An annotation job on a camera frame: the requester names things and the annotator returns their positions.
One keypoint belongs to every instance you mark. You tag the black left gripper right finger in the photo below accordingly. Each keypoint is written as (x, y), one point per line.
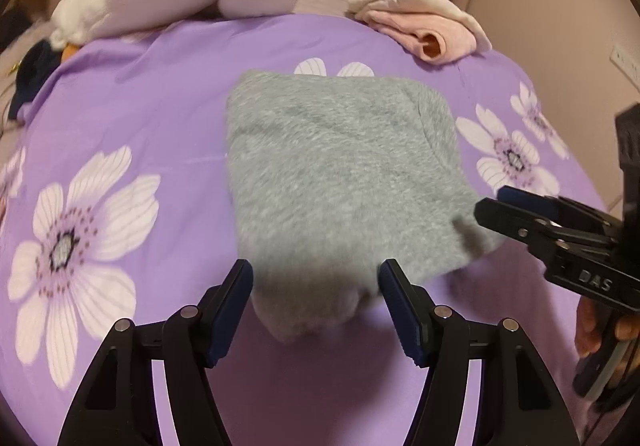
(518, 402)

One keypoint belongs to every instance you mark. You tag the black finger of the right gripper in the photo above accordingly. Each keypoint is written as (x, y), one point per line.
(529, 218)

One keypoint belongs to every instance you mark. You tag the grey knit sweater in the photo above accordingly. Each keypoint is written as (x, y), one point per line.
(330, 177)

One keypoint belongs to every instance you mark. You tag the folded pink white clothes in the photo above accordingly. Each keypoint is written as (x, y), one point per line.
(436, 31)

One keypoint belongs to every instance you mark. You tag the person's right hand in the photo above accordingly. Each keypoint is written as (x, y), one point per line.
(588, 337)

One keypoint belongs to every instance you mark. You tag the purple floral bed sheet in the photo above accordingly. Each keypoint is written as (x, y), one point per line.
(142, 124)

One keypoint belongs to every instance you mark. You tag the dark navy garment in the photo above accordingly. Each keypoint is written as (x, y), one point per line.
(36, 67)

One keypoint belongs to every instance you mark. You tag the black camera box green light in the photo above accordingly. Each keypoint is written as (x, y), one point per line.
(627, 125)

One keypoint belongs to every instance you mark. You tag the white wall power strip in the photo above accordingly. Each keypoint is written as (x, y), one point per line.
(626, 64)

